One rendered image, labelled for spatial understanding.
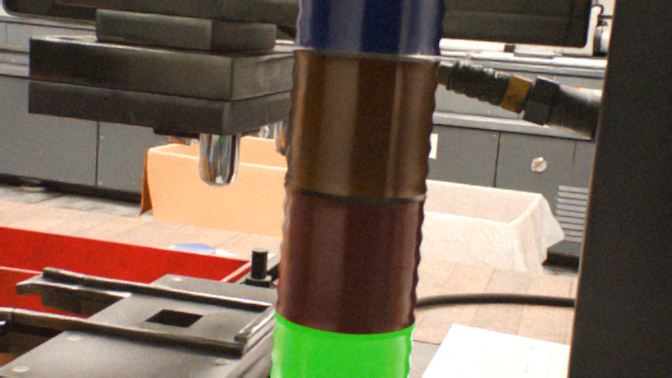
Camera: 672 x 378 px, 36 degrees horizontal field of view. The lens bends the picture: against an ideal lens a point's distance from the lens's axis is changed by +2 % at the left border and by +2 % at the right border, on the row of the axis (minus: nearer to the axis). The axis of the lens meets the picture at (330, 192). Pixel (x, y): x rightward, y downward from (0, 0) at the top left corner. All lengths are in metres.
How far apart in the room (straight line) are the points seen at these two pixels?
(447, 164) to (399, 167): 4.83
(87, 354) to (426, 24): 0.33
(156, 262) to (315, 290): 0.61
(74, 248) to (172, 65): 0.44
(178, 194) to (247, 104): 2.48
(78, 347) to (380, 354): 0.30
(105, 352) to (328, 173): 0.31
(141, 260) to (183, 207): 2.09
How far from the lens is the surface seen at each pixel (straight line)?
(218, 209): 2.91
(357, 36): 0.24
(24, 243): 0.91
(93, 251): 0.88
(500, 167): 5.03
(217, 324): 0.58
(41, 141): 5.99
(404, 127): 0.25
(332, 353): 0.26
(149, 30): 0.50
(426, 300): 0.95
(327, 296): 0.25
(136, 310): 0.60
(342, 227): 0.25
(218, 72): 0.46
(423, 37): 0.25
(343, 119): 0.25
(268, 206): 2.85
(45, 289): 0.66
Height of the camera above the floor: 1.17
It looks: 10 degrees down
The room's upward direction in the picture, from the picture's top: 5 degrees clockwise
